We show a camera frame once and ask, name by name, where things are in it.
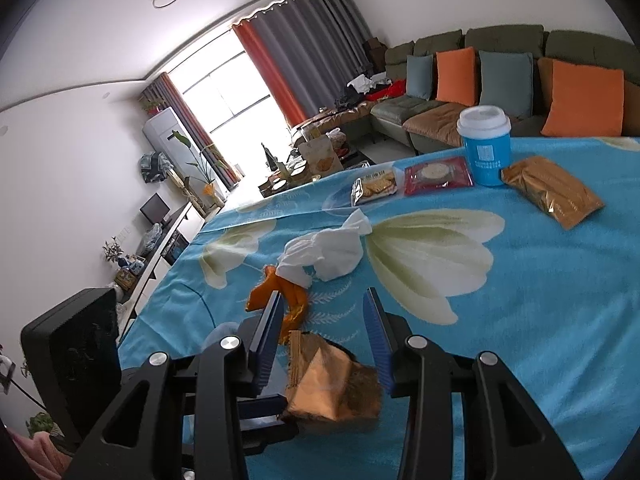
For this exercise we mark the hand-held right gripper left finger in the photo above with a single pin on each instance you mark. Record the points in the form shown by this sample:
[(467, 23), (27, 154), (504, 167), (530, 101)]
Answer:
[(271, 332)]

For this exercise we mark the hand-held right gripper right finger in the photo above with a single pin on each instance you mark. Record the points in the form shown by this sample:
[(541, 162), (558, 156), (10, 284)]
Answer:
[(378, 335)]

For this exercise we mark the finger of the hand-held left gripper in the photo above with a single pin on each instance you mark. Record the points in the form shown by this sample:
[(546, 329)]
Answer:
[(270, 435), (260, 406)]

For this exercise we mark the brown snack wrapper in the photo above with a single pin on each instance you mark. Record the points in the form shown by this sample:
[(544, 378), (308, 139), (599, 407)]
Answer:
[(330, 385)]

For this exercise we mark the orange peel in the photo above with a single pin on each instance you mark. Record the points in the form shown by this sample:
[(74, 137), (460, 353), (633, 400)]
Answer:
[(295, 305)]

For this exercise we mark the green potted plant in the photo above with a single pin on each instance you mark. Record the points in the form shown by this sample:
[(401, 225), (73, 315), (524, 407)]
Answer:
[(40, 424)]

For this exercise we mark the crumpled white tissue paper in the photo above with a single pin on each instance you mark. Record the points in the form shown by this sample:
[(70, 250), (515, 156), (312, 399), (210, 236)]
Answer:
[(330, 252)]

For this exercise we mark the blue and white porcelain jar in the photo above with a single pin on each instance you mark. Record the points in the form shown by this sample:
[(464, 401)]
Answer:
[(132, 264)]

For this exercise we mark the vase with flowers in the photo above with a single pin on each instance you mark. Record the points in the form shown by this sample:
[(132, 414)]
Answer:
[(114, 252)]

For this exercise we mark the white and black TV cabinet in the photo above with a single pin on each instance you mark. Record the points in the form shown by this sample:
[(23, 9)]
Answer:
[(160, 270)]

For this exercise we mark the black built-in oven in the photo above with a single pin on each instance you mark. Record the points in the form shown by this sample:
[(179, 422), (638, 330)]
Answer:
[(176, 253)]

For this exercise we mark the blue floral blanket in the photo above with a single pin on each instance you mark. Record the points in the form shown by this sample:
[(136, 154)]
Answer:
[(500, 310)]

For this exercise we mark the clear plastic bag of goods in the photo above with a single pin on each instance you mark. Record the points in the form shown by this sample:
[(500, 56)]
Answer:
[(151, 240)]

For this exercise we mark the clear cracker packet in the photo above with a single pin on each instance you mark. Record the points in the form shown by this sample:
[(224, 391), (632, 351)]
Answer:
[(375, 187)]

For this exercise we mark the black monitor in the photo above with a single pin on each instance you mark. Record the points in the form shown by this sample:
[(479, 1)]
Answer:
[(154, 208)]

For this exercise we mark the red snack packet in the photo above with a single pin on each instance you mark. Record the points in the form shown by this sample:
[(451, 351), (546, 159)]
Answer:
[(437, 175)]

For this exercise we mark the cluttered coffee table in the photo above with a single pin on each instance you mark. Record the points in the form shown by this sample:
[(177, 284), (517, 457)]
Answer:
[(310, 165)]

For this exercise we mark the small black screen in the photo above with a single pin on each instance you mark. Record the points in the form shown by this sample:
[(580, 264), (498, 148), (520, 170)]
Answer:
[(270, 157)]

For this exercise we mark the tall green leafy plant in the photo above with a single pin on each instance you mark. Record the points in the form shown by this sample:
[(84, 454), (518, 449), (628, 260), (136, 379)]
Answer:
[(200, 170)]

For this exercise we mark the white printed carton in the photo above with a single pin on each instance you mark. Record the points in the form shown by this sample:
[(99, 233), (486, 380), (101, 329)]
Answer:
[(320, 155)]

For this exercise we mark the dark patterned bundle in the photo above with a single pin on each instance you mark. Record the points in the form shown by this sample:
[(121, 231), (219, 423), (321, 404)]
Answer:
[(156, 167)]

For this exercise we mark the blue cup with white lid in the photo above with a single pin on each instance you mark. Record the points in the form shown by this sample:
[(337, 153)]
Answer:
[(485, 150)]

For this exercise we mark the grey and orange curtain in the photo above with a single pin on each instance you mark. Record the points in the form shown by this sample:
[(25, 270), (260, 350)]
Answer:
[(200, 130), (310, 45)]

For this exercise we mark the white standing air conditioner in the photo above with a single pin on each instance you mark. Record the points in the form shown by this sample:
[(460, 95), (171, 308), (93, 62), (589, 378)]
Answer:
[(167, 135)]

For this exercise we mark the brown sofa seat mat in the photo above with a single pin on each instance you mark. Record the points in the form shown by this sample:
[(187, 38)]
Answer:
[(432, 117)]

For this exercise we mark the golden brown snack packet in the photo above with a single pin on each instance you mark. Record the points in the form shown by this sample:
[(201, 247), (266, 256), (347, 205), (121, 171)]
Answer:
[(552, 192)]

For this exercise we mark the pile of clothes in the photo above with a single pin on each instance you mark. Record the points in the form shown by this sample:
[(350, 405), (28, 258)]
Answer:
[(370, 90)]

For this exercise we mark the small potted plant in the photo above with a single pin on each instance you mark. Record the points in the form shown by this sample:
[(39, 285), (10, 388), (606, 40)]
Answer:
[(151, 105)]

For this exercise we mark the blue cushion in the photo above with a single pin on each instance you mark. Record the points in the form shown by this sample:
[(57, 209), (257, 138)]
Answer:
[(419, 77), (505, 85)]

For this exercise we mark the orange cushion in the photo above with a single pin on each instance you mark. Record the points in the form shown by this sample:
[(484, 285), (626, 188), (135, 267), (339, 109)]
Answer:
[(456, 77), (582, 100)]

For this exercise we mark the green sofa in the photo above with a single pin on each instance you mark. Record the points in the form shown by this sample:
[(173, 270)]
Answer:
[(500, 40)]

